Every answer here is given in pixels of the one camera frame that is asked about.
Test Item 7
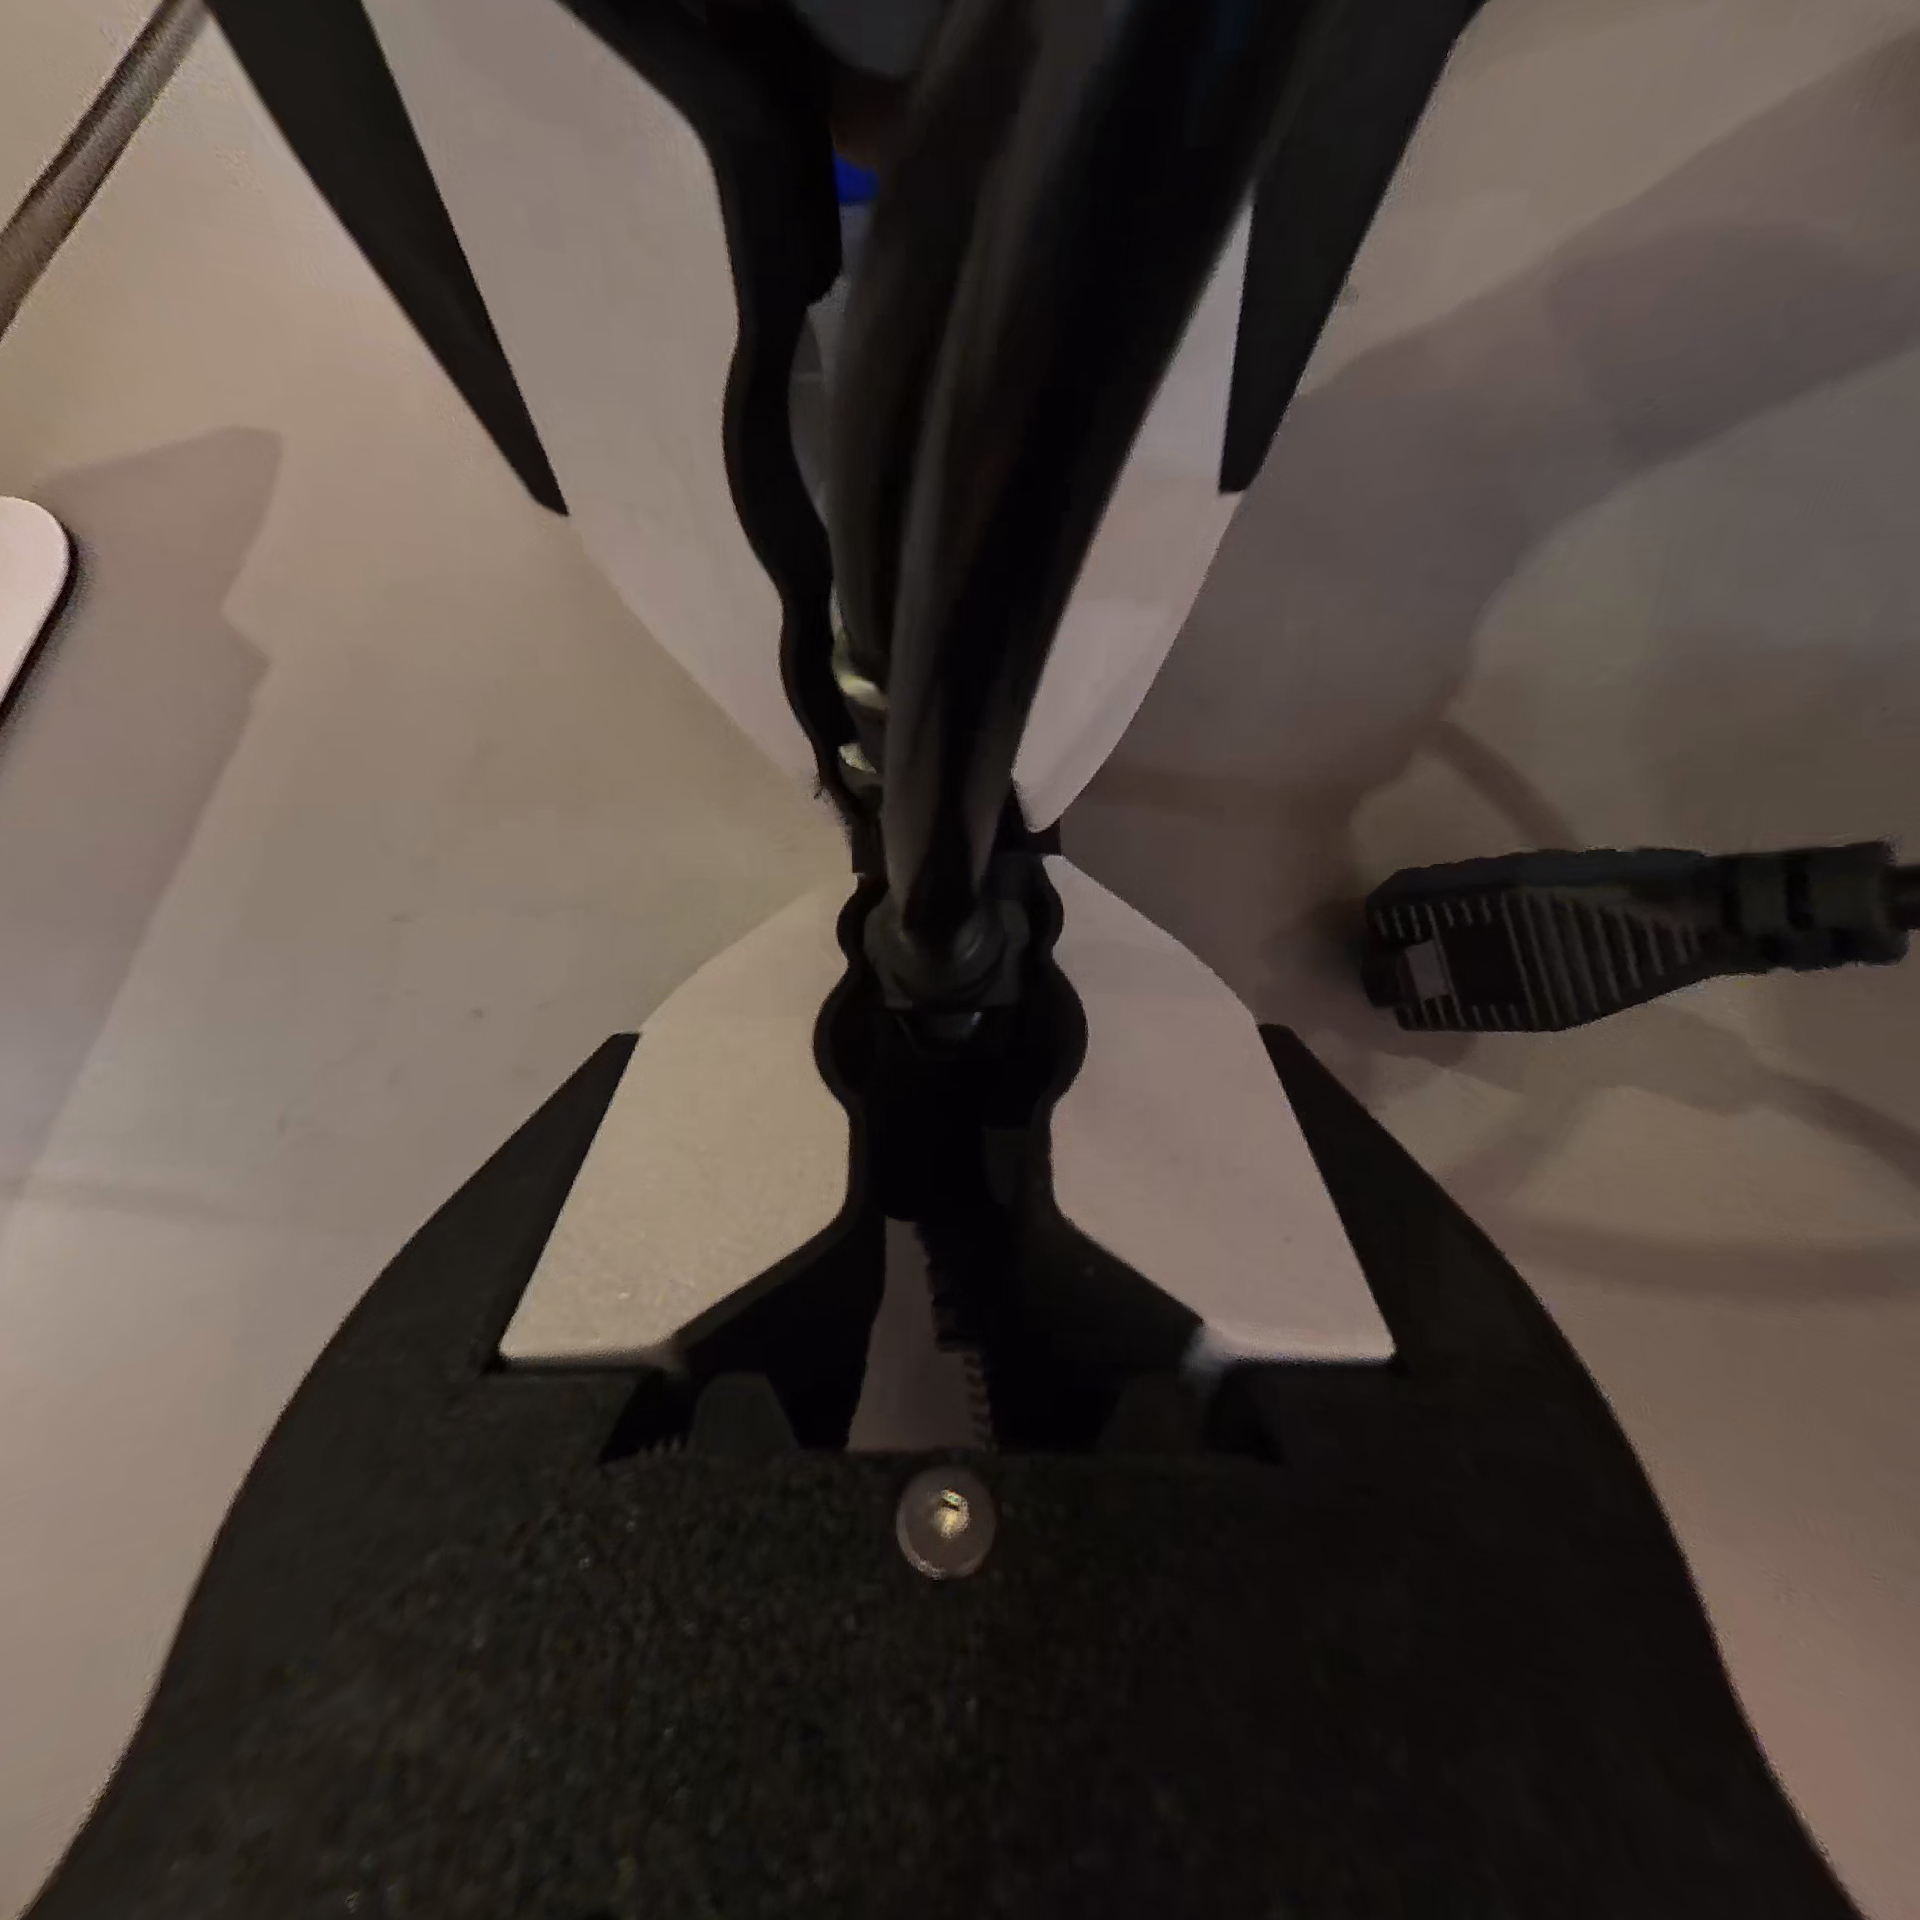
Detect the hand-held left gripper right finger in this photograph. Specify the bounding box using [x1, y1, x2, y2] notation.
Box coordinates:
[990, 863, 1399, 1453]

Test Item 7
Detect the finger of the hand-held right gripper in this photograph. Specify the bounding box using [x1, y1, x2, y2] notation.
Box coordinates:
[365, 0, 864, 848]
[1012, 187, 1262, 841]

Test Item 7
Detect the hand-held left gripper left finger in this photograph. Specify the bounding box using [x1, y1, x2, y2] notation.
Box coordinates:
[495, 878, 887, 1449]

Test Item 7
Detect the black extension cable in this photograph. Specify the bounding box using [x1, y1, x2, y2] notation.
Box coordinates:
[1360, 844, 1920, 1041]
[833, 0, 1258, 1053]

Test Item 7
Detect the black power strip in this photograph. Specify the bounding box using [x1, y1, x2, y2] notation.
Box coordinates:
[823, 577, 1085, 1219]

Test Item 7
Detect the grey desk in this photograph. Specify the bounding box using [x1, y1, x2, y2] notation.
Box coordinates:
[0, 0, 1920, 1920]

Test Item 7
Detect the white stand with flat base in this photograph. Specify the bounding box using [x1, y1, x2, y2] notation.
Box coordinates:
[0, 493, 73, 727]

